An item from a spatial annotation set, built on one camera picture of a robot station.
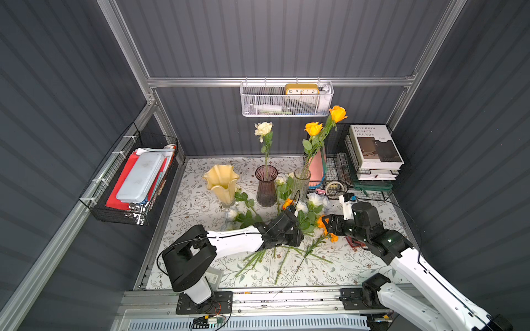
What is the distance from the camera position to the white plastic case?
0.67m

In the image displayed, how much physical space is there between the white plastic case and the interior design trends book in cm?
80

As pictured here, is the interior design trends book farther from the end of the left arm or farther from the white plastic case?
the white plastic case
